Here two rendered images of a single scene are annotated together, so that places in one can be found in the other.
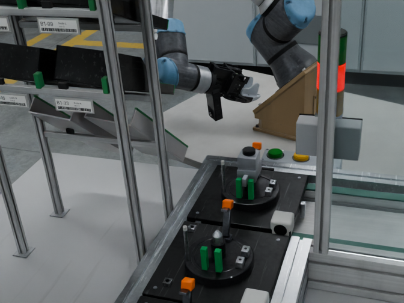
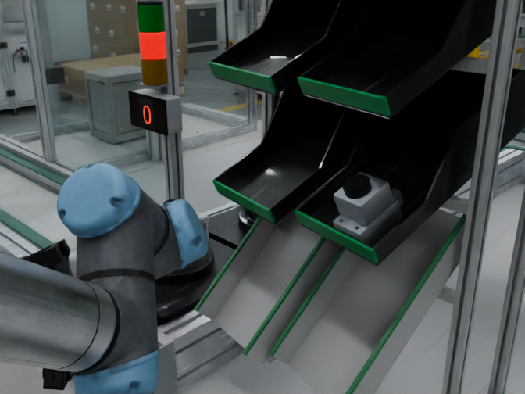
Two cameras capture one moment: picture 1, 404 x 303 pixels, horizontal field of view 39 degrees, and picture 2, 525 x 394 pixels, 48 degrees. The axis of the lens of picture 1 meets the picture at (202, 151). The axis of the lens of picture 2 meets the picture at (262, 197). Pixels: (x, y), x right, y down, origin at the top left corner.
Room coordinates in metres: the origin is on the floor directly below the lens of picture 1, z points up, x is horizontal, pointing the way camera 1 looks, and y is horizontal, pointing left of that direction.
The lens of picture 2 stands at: (1.95, 0.42, 1.49)
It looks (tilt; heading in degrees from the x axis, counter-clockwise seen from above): 22 degrees down; 204
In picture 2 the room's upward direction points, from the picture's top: straight up
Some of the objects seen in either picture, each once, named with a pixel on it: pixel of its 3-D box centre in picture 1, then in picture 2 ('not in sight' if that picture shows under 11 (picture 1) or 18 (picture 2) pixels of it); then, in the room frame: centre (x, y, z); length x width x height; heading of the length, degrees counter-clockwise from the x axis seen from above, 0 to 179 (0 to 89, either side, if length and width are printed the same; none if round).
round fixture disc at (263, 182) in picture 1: (250, 191); (175, 260); (1.14, -0.11, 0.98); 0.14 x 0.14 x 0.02
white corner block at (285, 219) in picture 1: (282, 223); not in sight; (1.01, -0.16, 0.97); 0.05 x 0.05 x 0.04; 69
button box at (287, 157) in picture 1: (300, 167); not in sight; (1.31, -0.26, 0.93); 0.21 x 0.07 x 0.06; 69
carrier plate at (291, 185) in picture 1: (250, 198); (176, 270); (1.14, -0.11, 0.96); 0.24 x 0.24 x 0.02; 69
